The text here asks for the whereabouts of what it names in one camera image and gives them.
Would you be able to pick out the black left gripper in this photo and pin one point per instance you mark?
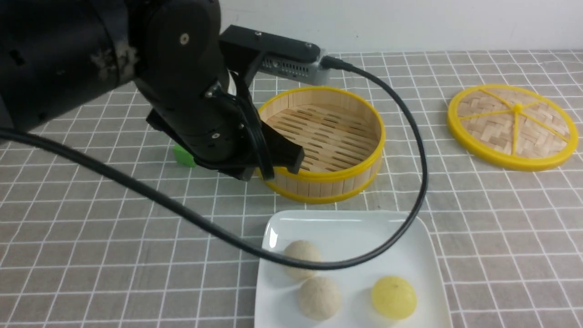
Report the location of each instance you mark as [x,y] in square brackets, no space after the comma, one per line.
[184,76]

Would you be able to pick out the white square plate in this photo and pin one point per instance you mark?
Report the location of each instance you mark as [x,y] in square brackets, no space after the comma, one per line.
[344,234]

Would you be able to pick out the grey checkered tablecloth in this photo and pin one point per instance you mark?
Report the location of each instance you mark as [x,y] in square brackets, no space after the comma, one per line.
[79,251]

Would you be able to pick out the bamboo steamer lid yellow rim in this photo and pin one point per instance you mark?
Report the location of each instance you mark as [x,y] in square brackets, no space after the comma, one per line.
[512,127]

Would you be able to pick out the bamboo steamer basket yellow rim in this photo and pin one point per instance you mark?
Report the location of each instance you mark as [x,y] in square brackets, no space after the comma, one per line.
[342,136]

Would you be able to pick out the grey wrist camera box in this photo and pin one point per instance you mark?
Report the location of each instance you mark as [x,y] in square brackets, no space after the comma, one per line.
[248,52]

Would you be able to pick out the yellow steamed bun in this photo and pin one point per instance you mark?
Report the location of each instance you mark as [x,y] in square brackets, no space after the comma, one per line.
[394,297]

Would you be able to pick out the white steamed bun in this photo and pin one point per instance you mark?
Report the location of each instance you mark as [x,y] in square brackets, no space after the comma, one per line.
[319,298]
[302,250]

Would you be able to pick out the green cube block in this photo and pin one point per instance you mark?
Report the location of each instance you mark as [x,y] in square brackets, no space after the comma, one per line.
[183,157]

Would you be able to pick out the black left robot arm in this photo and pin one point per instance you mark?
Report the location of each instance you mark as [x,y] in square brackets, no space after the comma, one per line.
[59,54]

